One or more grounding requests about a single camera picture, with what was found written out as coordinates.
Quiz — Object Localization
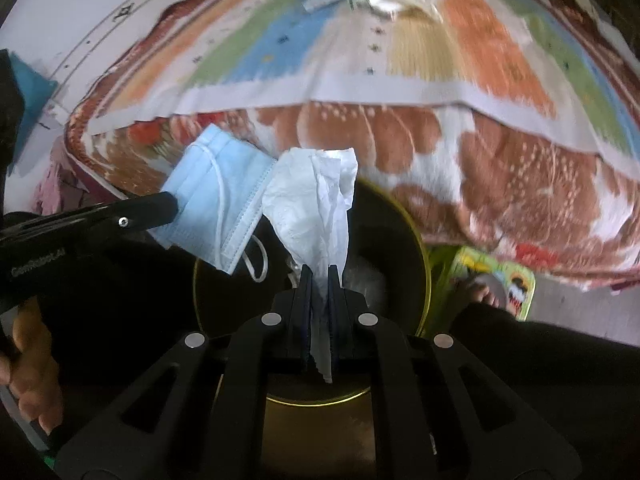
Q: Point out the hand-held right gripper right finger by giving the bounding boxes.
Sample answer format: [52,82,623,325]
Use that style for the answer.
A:
[327,264,584,480]

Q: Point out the floral brown blanket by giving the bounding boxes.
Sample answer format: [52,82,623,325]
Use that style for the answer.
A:
[64,0,640,293]

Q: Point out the white tissue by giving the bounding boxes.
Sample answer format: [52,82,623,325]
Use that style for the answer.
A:
[261,147,359,387]

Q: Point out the person's foot in sandal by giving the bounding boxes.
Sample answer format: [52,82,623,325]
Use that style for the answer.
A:
[451,274,510,315]

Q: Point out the teal bag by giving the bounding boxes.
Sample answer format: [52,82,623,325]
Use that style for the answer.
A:
[9,51,57,127]

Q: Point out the dark bucket with gold rim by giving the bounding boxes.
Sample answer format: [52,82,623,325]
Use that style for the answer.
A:
[192,179,435,480]

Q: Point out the blue face mask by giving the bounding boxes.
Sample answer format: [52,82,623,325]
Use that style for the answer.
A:
[149,123,279,284]

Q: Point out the pink cloth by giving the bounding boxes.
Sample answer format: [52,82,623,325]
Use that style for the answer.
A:
[31,135,127,217]

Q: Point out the green printed packet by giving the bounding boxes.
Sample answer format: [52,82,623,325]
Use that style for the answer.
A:
[429,244,537,322]

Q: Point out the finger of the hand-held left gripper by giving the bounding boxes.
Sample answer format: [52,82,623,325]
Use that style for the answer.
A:
[106,191,180,242]

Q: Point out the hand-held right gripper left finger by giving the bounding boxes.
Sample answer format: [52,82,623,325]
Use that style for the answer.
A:
[52,265,314,480]

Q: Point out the person's left leg dark pants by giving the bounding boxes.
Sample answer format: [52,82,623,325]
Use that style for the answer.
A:
[30,237,282,392]

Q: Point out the striped colourful mat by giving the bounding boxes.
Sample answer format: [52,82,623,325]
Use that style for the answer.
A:
[89,0,640,163]

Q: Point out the person's left hand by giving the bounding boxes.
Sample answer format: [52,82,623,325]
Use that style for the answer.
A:
[0,295,65,437]

